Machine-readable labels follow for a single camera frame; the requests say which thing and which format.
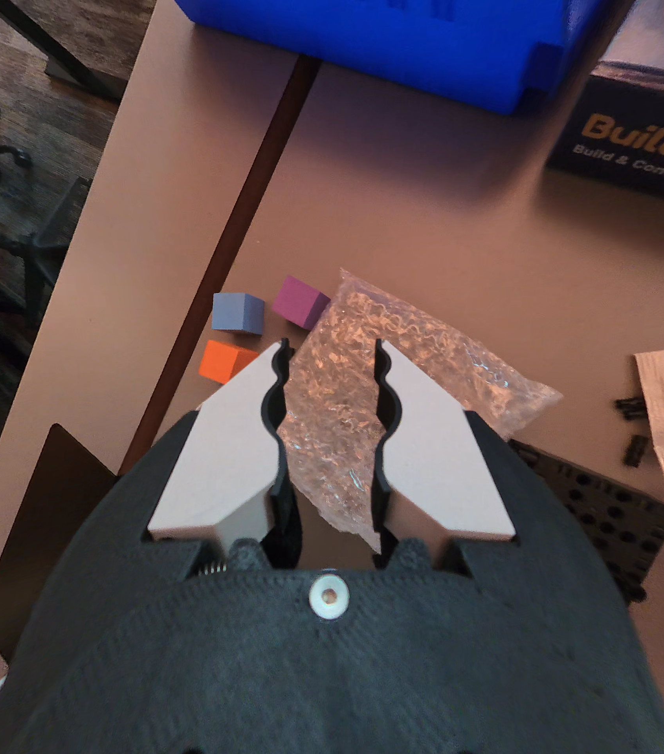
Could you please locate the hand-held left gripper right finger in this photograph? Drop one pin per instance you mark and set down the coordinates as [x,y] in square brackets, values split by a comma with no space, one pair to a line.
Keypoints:
[444,471]

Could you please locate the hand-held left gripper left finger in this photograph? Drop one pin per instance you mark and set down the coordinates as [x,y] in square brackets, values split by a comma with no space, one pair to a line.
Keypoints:
[220,471]

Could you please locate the orange wooden cube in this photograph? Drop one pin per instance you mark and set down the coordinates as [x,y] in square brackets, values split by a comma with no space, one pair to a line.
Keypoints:
[223,360]

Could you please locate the blue wooden cube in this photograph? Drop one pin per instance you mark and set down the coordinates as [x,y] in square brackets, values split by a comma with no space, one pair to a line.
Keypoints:
[237,312]

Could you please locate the purple wooden cube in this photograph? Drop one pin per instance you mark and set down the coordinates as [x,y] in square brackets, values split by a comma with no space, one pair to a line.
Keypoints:
[299,300]

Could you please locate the blue plastic storage bin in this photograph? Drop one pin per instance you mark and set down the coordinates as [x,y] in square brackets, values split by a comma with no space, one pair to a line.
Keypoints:
[397,47]

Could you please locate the clear bubble wrap sheet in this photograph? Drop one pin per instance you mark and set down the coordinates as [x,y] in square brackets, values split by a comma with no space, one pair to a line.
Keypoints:
[338,412]

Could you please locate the black perforated plastic block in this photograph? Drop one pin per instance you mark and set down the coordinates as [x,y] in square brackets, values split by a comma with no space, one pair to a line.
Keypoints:
[603,512]

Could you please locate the small black plastic pin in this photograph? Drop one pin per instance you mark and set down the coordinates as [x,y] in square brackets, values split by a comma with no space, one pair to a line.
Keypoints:
[635,450]
[629,407]

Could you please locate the dark blue cardboard kit box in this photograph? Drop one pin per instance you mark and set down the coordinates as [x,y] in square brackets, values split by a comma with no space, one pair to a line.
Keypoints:
[632,135]

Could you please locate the light wooden side table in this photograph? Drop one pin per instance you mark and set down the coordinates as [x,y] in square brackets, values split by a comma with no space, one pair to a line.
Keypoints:
[72,65]

